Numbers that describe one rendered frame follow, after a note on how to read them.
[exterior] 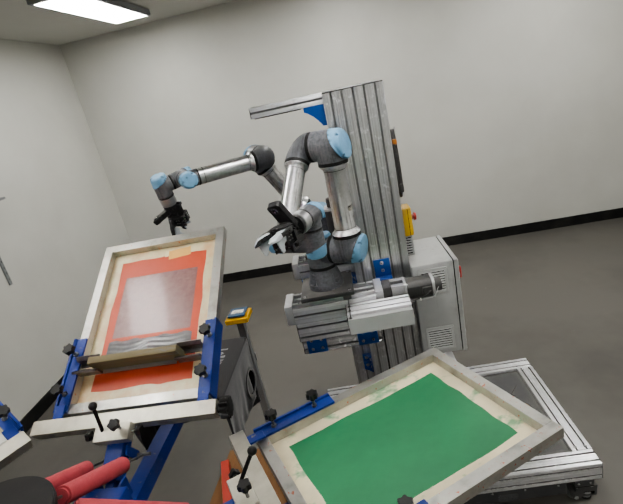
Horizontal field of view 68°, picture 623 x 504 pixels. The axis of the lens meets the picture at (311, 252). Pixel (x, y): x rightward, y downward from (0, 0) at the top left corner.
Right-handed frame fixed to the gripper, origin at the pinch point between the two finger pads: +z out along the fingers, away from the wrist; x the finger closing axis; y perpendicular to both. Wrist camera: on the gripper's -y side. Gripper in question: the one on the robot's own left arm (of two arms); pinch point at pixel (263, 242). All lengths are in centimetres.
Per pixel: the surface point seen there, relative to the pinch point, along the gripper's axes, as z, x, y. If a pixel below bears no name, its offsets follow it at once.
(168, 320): -13, 70, 28
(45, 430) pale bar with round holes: 37, 90, 40
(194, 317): -17, 59, 30
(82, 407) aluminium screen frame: 25, 86, 41
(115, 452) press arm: 35, 61, 50
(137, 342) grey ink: -2, 79, 31
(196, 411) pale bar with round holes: 17, 38, 48
